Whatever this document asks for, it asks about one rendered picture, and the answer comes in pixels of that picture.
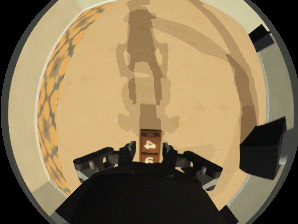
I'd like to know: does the brown wooden tray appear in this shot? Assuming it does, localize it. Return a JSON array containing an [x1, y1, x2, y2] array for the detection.
[[139, 129, 162, 163]]

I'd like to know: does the brown calendar cube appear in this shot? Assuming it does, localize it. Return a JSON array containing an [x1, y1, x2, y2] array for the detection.
[[141, 133, 160, 153], [141, 152, 158, 163]]

